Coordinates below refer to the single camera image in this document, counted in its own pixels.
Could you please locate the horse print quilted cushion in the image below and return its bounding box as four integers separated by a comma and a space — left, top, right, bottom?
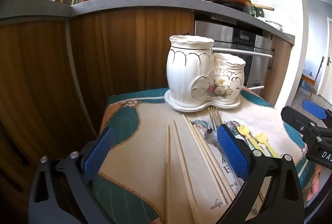
91, 87, 316, 224

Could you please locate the white door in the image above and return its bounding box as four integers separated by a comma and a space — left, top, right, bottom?
317, 18, 332, 98

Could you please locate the wooden kitchen cabinet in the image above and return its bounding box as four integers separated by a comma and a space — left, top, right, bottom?
0, 7, 195, 167

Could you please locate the yellow utensil handle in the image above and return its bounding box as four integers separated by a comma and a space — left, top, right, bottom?
255, 133, 280, 158

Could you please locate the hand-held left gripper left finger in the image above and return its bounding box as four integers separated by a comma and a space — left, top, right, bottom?
28, 125, 117, 224

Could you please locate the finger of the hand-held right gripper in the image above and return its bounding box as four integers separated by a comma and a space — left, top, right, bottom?
302, 99, 332, 126
281, 106, 320, 134

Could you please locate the silver flower-shaped spoon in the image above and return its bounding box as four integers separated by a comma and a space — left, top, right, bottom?
204, 129, 220, 149

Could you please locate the wooden chopstick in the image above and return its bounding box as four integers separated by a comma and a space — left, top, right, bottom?
165, 124, 172, 224
191, 122, 236, 202
182, 114, 227, 206
172, 119, 196, 224

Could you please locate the narrow wooden cabinet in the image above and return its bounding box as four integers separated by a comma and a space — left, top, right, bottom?
260, 35, 294, 108

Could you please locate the yellow tulip handle fork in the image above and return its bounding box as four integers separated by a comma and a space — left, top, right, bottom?
238, 125, 263, 152

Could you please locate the grey stone countertop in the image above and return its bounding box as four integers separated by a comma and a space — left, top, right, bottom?
0, 0, 295, 44

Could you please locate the stainless steel oven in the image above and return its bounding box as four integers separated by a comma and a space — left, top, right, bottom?
194, 20, 275, 97

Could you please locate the silver fork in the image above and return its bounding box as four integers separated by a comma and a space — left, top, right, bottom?
207, 106, 221, 136

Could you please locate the person's right hand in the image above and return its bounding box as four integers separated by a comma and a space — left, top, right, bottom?
308, 164, 325, 202

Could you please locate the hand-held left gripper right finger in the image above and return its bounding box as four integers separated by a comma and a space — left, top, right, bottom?
216, 124, 306, 224

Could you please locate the white floral ceramic utensil holder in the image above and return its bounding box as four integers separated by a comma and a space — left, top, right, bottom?
166, 35, 246, 108

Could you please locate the white ceramic saucer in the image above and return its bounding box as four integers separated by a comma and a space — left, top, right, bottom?
164, 89, 242, 113

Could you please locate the green kettle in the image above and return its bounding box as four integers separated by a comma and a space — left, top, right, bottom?
250, 6, 266, 18

